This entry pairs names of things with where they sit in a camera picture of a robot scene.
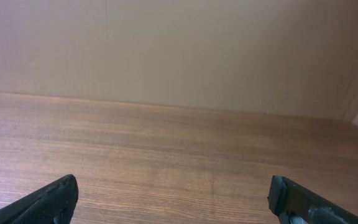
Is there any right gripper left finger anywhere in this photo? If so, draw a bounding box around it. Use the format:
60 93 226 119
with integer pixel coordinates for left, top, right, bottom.
0 174 79 224

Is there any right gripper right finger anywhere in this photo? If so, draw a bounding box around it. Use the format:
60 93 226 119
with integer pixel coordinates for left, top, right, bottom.
268 175 358 224

